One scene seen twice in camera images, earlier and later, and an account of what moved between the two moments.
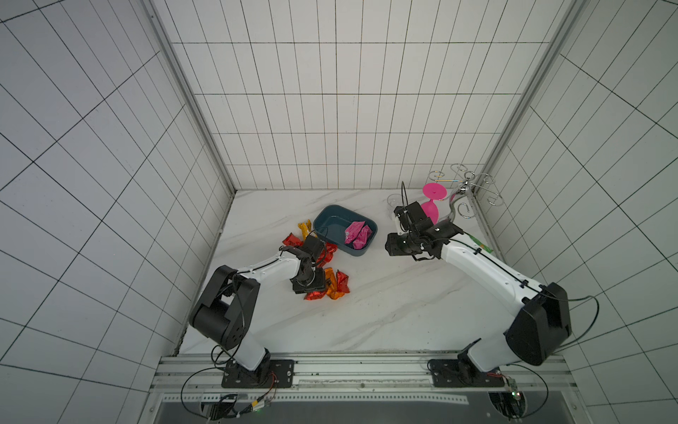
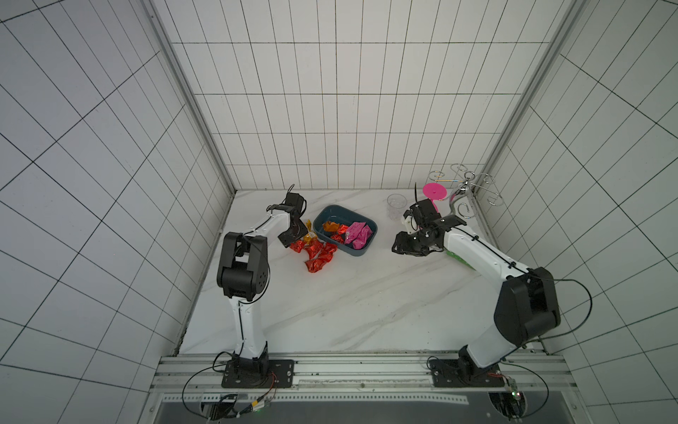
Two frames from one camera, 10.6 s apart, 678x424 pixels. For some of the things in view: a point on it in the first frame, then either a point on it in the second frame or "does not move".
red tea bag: x=291 y=240 does not move
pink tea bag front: x=363 y=238 does not move
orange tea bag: x=331 y=281 -> x=331 y=227
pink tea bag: x=352 y=230 does not move
